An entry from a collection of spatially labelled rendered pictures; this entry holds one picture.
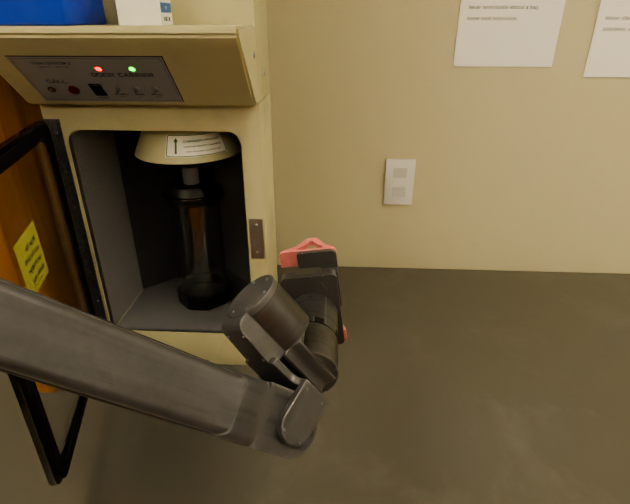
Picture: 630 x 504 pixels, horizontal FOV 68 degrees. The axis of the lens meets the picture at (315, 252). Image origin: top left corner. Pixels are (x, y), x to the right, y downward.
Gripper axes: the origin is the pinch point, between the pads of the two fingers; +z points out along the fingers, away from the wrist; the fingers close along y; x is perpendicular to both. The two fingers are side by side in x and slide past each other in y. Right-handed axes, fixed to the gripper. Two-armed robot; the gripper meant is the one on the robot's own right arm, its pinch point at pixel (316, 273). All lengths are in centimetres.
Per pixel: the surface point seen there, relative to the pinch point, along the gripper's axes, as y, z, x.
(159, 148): 15.7, 15.0, 22.9
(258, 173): 10.9, 12.3, 7.9
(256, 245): -0.9, 11.7, 10.3
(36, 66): 29.9, 5.2, 31.0
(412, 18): 26, 56, -22
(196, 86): 24.9, 7.5, 12.6
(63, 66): 29.5, 5.1, 27.6
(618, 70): 11, 54, -65
